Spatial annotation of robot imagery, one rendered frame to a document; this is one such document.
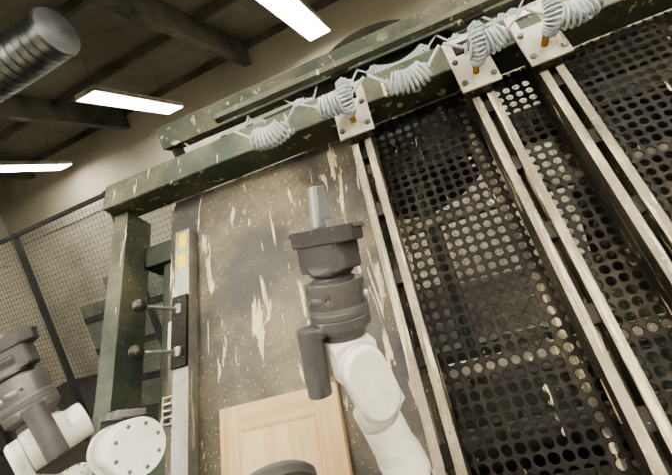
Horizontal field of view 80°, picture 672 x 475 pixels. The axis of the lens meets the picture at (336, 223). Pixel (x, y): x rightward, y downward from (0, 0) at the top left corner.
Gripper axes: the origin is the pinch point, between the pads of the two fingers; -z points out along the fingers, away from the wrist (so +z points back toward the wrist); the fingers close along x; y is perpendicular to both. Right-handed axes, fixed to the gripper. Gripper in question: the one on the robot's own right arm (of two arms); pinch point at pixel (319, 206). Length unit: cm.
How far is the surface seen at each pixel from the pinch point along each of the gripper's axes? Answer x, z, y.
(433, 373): 2.5, 36.3, 27.3
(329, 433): 25, 48, 18
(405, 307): 10.8, 24.7, 34.8
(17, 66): 285, -145, 41
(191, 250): 74, 2, 21
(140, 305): 70, 14, 2
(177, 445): 60, 48, 0
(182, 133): 119, -49, 53
